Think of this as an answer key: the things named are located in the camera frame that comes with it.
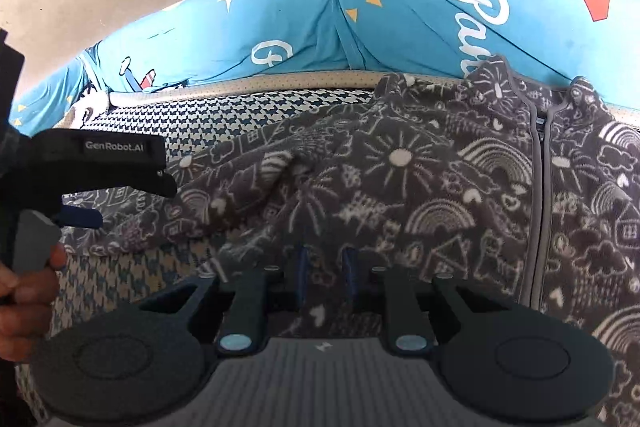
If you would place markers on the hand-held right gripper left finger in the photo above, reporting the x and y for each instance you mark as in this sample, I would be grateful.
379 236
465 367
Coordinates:
301 277

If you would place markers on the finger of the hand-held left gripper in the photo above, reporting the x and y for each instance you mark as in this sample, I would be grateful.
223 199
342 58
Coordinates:
160 184
80 218

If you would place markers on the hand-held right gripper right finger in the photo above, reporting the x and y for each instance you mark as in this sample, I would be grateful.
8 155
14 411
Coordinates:
348 277

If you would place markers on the grey patterned fleece jacket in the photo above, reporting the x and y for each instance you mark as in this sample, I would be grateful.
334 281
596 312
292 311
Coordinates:
400 187

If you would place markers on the person's left hand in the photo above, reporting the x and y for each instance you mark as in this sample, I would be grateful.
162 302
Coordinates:
30 307

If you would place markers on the houndstooth sofa seat cover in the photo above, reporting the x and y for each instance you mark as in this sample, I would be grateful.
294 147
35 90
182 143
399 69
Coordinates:
200 117

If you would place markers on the blue printed sofa cover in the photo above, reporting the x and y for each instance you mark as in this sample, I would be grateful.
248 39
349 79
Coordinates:
280 22

